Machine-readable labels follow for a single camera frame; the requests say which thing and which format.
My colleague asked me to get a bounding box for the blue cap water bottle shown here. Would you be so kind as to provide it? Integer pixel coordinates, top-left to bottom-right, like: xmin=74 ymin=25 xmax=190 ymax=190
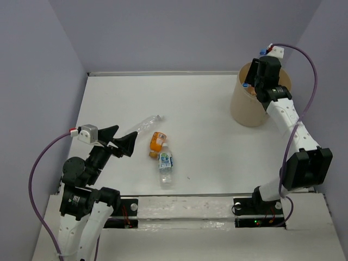
xmin=259 ymin=49 xmax=268 ymax=57

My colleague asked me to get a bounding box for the orange juice bottle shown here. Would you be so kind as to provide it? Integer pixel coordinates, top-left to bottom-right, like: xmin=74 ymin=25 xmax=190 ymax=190
xmin=149 ymin=132 xmax=167 ymax=158

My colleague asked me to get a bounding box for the green label water bottle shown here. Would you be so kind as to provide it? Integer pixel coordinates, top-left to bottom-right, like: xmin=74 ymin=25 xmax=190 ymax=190
xmin=158 ymin=143 xmax=173 ymax=189

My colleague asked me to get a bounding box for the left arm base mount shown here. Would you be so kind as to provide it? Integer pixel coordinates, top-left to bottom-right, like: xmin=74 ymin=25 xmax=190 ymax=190
xmin=104 ymin=197 xmax=139 ymax=229

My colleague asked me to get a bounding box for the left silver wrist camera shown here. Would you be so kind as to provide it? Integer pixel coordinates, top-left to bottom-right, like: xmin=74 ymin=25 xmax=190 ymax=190
xmin=78 ymin=124 xmax=98 ymax=144

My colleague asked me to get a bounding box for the beige plastic bin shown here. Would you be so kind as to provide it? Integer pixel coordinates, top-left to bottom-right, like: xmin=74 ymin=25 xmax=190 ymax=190
xmin=229 ymin=61 xmax=292 ymax=128

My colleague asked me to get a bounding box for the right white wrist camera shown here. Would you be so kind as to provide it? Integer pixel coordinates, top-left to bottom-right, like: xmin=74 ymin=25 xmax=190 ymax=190
xmin=266 ymin=43 xmax=284 ymax=60

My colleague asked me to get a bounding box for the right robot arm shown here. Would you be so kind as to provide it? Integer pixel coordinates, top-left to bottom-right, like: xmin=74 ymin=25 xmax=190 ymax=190
xmin=245 ymin=56 xmax=333 ymax=213

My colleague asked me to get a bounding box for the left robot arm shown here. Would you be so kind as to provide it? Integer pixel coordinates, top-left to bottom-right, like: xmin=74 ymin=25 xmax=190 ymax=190
xmin=58 ymin=125 xmax=138 ymax=260

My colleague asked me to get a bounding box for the clear crushed bottle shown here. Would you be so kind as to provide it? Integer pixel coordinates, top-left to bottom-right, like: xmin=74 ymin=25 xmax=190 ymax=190
xmin=125 ymin=115 xmax=165 ymax=140

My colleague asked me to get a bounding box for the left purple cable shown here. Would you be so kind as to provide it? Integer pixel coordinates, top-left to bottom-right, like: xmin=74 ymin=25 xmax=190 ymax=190
xmin=28 ymin=127 xmax=79 ymax=259

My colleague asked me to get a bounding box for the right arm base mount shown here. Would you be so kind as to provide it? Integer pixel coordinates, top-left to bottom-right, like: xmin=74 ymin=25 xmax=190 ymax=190
xmin=231 ymin=197 xmax=285 ymax=228

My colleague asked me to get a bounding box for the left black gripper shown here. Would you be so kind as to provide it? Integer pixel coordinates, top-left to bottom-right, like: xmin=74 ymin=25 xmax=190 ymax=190
xmin=86 ymin=124 xmax=139 ymax=183

